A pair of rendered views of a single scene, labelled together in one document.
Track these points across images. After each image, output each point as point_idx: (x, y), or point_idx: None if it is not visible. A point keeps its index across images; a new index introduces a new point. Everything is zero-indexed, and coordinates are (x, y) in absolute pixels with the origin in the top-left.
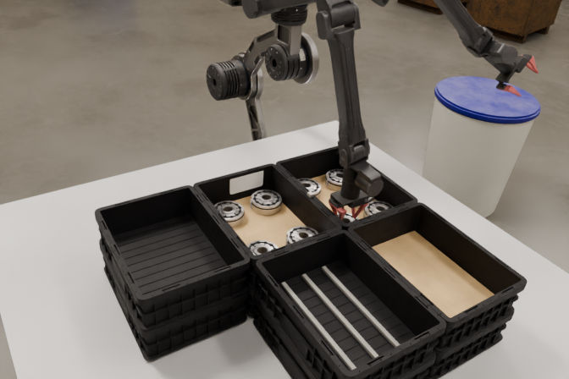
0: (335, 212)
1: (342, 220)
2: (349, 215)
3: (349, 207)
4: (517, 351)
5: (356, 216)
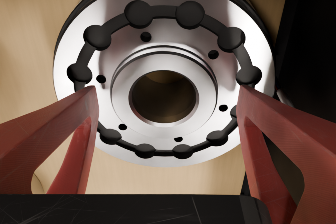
0: (272, 183)
1: (163, 113)
2: (97, 129)
3: (40, 167)
4: None
5: (81, 90)
